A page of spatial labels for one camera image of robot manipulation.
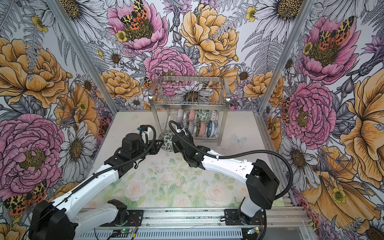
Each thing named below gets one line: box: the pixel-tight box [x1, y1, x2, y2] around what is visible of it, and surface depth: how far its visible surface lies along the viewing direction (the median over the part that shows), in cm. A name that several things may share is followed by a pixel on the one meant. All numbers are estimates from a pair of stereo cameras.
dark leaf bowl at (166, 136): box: [158, 130, 175, 152], surface depth 83 cm
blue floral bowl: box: [206, 120, 218, 138], surface depth 98 cm
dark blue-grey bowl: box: [176, 109, 184, 123], surface depth 107 cm
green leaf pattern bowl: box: [198, 109, 208, 122], surface depth 107 cm
